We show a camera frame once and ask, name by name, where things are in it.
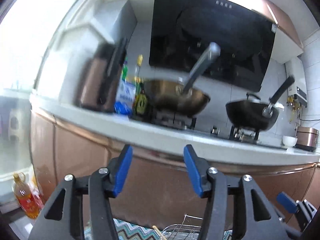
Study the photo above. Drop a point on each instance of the gas stove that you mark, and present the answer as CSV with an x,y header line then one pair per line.
x,y
208,127

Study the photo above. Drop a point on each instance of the zigzag patterned cloth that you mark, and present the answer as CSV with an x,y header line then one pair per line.
x,y
126,230

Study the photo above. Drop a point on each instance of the bronze wok with grey handle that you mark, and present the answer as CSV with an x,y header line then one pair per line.
x,y
182,98

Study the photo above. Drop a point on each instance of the black wok with black handle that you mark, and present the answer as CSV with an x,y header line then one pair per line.
x,y
257,116

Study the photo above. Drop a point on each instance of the white gas water heater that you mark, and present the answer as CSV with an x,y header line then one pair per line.
x,y
298,89

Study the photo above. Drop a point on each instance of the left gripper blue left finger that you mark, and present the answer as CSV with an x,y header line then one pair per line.
x,y
105,183

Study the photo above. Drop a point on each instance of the wooden chopstick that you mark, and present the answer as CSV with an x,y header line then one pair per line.
x,y
162,237

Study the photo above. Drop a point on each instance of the green cap bottle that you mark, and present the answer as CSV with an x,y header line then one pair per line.
x,y
124,70

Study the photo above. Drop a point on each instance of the cooking oil bottle on floor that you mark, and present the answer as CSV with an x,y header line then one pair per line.
x,y
25,197

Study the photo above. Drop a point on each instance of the wire utensil rack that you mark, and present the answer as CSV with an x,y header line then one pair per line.
x,y
188,229

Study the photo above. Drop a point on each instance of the copper rice cooker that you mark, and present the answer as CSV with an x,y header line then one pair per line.
x,y
307,138

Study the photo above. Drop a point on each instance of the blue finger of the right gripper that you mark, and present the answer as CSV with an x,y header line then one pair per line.
x,y
304,211

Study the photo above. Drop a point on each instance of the copper lower cabinets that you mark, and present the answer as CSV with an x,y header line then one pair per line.
x,y
157,190

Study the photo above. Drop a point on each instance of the black range hood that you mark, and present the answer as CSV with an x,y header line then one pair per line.
x,y
183,29

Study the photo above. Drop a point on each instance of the plastic stool outside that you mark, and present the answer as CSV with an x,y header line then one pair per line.
x,y
15,132

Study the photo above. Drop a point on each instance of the white bowl on counter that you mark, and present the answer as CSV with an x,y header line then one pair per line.
x,y
289,141

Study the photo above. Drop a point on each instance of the yellow cap oil bottle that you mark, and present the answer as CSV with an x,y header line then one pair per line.
x,y
137,68

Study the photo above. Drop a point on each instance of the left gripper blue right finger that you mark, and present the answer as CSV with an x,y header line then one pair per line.
x,y
211,184

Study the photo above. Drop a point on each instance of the dark soy sauce bottle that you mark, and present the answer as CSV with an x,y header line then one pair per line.
x,y
141,101

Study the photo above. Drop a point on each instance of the copper electric kettle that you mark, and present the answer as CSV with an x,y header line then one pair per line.
x,y
102,76

